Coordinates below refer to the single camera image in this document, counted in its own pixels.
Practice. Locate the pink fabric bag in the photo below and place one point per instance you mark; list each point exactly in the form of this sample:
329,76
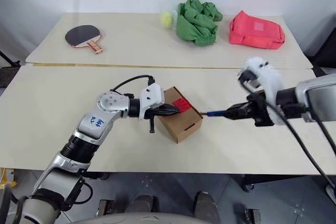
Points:
254,32

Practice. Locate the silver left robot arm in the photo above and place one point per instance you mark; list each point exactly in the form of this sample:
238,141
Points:
89,129

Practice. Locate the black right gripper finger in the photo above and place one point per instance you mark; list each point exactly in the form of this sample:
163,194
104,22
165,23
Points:
240,108
237,115

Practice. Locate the yellow floor object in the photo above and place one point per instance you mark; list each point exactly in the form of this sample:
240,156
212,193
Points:
5,179

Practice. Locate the black furniture frame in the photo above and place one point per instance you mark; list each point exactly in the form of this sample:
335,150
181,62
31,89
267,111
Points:
325,51

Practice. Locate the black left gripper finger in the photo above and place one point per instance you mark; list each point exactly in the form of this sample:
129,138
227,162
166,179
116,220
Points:
168,113
170,107

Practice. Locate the brown cardboard box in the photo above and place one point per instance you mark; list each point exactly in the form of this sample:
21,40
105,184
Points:
181,124

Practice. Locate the dark rounded shape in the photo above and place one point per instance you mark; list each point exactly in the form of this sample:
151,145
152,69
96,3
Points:
207,205
143,203

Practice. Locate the red tape patch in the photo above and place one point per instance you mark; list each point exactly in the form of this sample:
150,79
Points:
182,104

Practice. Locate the black tripod stand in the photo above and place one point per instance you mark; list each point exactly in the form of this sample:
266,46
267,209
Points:
8,62

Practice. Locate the metal table foot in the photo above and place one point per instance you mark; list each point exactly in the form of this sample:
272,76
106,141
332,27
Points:
106,207
252,216

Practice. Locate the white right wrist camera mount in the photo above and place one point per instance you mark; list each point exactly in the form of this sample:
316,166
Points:
267,77

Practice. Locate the blue pen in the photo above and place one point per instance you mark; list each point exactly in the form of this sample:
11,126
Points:
215,113

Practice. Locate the yellow tennis ball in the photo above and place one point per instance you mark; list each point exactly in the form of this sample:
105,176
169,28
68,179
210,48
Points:
166,19

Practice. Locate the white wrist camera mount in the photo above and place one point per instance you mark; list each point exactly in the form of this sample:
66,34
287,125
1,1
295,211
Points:
152,96
267,77

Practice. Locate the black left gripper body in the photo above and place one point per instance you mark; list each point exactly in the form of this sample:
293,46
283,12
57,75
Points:
151,113

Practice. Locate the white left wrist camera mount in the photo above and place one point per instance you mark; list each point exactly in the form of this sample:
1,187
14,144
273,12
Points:
152,96

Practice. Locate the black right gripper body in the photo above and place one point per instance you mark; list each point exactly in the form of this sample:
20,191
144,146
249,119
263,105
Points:
260,111

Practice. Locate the black table tennis paddle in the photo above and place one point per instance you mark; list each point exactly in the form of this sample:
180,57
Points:
81,35

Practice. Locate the crumpled green cloth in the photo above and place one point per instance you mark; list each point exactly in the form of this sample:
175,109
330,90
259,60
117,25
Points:
195,24

